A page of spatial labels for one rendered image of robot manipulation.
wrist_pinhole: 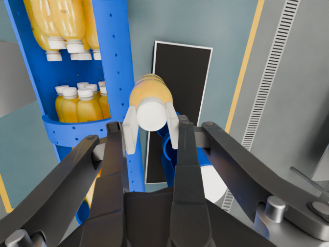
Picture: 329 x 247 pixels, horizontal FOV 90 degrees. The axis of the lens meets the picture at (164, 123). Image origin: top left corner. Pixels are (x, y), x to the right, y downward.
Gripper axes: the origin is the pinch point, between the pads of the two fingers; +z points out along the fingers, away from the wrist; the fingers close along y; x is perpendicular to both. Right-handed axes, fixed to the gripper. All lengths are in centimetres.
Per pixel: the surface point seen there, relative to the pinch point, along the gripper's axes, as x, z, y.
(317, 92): -49, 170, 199
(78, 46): 11.1, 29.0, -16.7
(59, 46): 11.8, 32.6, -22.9
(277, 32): 21, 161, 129
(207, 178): -51, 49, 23
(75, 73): 4, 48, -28
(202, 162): -44, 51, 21
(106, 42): 11.3, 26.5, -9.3
